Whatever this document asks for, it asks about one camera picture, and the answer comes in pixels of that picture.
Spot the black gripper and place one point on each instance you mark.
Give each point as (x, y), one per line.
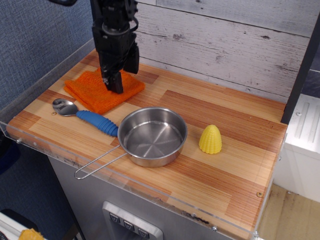
(127, 57)

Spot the orange cloth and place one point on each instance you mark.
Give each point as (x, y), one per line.
(91, 92)

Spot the steel pot with wire handle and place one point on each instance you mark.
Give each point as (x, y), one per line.
(151, 136)

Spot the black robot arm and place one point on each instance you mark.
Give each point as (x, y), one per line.
(119, 13)

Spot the yellow toy corn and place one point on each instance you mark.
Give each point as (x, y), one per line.
(210, 140)

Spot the clear acrylic guard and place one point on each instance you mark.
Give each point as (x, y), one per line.
(224, 192)

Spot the silver button panel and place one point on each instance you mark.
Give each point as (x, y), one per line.
(124, 225)

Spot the yellow black object bottom left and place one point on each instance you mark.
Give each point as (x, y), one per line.
(27, 234)

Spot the white box at right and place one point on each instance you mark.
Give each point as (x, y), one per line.
(298, 168)

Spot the dark left post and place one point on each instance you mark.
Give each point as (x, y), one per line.
(102, 43)

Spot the dark post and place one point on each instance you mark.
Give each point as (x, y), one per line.
(102, 43)
(302, 73)

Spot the spoon with blue handle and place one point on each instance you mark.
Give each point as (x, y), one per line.
(67, 108)

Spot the dark right post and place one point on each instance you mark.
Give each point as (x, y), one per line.
(302, 73)

